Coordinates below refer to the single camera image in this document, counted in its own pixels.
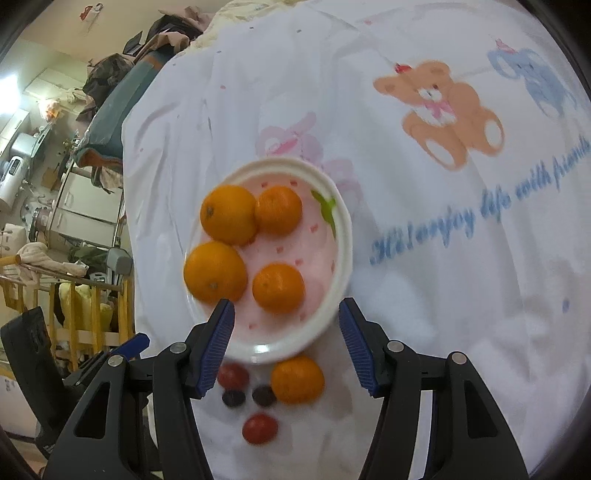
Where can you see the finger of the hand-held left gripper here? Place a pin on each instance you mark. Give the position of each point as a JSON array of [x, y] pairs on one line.
[[136, 345]]

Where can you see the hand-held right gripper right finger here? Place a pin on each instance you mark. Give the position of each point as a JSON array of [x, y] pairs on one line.
[[358, 346]]

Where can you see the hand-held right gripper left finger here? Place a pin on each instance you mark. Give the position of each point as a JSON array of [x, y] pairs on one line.
[[217, 344]]

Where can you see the red cherry tomato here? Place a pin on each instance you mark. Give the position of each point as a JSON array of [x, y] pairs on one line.
[[260, 428], [233, 376]]

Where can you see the dark grape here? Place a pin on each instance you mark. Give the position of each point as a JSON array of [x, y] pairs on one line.
[[233, 398], [264, 395]]

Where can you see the small orange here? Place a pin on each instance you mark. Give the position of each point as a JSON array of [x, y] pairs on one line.
[[278, 210], [279, 287], [298, 379]]

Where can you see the pink and white plate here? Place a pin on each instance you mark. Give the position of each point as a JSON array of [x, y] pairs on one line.
[[295, 249]]

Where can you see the yellow wooden rack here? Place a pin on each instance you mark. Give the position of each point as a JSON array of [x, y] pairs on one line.
[[94, 314]]

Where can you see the large orange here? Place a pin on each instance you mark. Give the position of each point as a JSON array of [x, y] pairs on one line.
[[215, 272], [228, 213]]

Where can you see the white printed blanket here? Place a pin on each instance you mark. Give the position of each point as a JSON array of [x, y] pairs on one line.
[[415, 277]]

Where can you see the beige cloth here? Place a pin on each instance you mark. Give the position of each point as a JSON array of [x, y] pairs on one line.
[[39, 258]]

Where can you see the steel pot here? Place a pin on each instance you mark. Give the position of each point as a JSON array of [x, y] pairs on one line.
[[39, 221]]

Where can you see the white cabinet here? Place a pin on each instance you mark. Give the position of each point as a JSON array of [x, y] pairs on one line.
[[85, 203]]

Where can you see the white rice cooker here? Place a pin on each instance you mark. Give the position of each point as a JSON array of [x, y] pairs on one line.
[[11, 180]]

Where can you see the teal mattress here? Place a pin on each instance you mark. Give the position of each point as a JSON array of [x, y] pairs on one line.
[[115, 110]]

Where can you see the pile of dark clothes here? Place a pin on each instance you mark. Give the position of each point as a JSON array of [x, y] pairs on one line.
[[104, 74]]

